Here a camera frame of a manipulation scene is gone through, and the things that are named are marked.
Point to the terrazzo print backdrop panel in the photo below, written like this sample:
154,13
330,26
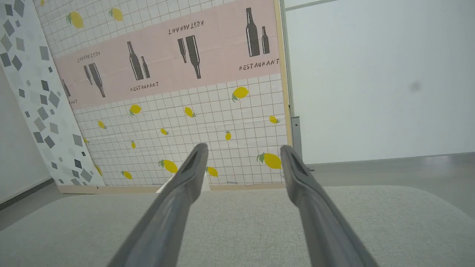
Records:
37,92

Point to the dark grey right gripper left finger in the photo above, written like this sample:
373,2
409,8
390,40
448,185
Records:
167,222

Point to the lemon print backdrop panel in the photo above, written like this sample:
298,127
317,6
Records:
222,111

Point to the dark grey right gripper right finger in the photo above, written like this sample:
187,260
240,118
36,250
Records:
326,230

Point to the white triangular support foot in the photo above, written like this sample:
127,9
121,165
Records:
206,184

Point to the white rolling partition board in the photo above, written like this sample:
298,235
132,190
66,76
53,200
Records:
371,74

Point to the grey metal panel stand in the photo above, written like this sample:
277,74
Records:
296,137

